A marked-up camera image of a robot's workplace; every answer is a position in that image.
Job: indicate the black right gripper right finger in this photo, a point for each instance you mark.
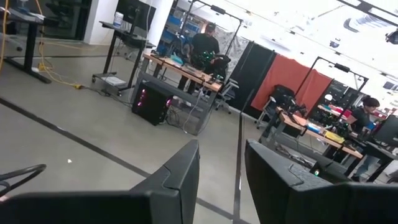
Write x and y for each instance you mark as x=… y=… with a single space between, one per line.
x=280 y=193

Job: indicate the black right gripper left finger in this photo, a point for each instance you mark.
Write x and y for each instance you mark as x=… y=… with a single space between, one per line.
x=177 y=186

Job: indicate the wooden workbench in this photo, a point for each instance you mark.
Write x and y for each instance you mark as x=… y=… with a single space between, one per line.
x=298 y=123
x=174 y=63

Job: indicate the black chair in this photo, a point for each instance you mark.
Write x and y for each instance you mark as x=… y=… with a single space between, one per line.
x=283 y=93

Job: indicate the grey office chair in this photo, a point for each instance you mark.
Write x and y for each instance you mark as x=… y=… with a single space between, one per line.
x=227 y=90

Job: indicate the person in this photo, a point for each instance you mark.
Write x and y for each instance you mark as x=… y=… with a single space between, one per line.
x=205 y=45
x=360 y=119

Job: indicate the orange partition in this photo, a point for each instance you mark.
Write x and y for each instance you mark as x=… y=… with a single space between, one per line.
x=286 y=81

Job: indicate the black partition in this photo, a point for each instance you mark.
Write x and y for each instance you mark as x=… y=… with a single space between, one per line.
x=252 y=71

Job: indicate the black monitor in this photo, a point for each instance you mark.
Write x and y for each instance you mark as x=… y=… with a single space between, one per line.
x=388 y=130
x=136 y=12

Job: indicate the white patterned sheet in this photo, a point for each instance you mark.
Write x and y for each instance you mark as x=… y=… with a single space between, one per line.
x=236 y=49

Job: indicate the black cart desk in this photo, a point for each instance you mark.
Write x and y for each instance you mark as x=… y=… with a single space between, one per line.
x=124 y=34

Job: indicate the black ceiling spotlight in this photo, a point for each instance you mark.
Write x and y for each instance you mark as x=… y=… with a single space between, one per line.
x=392 y=36

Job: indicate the black workstation frame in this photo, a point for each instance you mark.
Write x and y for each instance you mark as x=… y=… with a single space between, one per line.
x=217 y=9
x=342 y=67

